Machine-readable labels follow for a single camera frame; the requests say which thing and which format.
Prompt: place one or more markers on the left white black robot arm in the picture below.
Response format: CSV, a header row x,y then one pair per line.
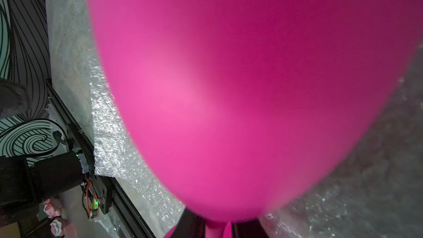
x,y
24,187

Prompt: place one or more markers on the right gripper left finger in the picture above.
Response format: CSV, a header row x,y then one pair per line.
x,y
190,225

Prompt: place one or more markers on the pink wine glass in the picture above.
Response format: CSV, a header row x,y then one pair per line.
x,y
240,106

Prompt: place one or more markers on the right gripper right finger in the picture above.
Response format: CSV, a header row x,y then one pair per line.
x,y
248,229

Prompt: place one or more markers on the bubble wrap of magenta glass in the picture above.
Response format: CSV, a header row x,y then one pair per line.
x,y
377,191

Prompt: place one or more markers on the bubble wrap of pink glass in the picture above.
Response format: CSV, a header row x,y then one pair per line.
x,y
116,155

